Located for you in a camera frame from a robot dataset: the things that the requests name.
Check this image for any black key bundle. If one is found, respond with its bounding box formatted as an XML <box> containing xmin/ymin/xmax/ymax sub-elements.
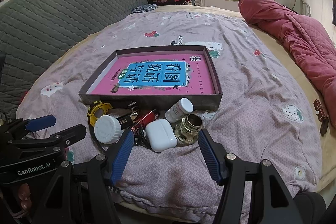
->
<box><xmin>134</xmin><ymin>130</ymin><xmax>151</xmax><ymax>149</ymax></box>

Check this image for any person's left hand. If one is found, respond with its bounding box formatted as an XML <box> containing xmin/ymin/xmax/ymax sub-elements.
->
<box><xmin>18</xmin><ymin>184</ymin><xmax>32</xmax><ymax>211</ymax></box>

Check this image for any small white pill bottle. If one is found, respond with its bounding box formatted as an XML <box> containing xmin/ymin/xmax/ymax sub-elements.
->
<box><xmin>165</xmin><ymin>98</ymin><xmax>194</xmax><ymax>123</ymax></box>

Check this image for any white earbuds case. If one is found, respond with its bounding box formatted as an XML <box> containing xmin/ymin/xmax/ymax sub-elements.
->
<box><xmin>145</xmin><ymin>119</ymin><xmax>177</xmax><ymax>153</ymax></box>

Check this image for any pink blue book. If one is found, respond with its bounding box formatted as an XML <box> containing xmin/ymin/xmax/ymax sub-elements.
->
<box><xmin>87</xmin><ymin>53</ymin><xmax>215</xmax><ymax>96</ymax></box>

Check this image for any yellow black wristwatch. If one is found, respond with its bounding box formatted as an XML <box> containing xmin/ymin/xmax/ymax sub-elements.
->
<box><xmin>87</xmin><ymin>101</ymin><xmax>113</xmax><ymax>127</ymax></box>

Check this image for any grey quilted headboard cover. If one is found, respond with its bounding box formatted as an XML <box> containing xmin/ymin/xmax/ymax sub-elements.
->
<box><xmin>1</xmin><ymin>0</ymin><xmax>146</xmax><ymax>119</ymax></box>

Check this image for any dark patterned cloth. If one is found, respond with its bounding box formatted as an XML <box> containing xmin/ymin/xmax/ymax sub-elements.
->
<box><xmin>131</xmin><ymin>4</ymin><xmax>157</xmax><ymax>14</ymax></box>

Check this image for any black gold lighter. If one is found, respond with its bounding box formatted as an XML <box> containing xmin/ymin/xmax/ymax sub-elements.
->
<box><xmin>117</xmin><ymin>112</ymin><xmax>138</xmax><ymax>130</ymax></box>

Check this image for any red quilted comforter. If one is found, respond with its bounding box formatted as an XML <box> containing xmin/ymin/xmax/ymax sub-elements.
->
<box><xmin>239</xmin><ymin>0</ymin><xmax>335</xmax><ymax>126</ymax></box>

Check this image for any large white jar lid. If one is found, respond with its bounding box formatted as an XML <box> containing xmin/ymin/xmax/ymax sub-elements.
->
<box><xmin>94</xmin><ymin>115</ymin><xmax>122</xmax><ymax>145</ymax></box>

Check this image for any pink patterned bed sheet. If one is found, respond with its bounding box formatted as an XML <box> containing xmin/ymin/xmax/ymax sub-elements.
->
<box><xmin>17</xmin><ymin>11</ymin><xmax>322</xmax><ymax>223</ymax></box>

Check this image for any brass metal fitting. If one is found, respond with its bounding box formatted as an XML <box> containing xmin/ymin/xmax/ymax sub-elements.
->
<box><xmin>174</xmin><ymin>114</ymin><xmax>203</xmax><ymax>145</ymax></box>

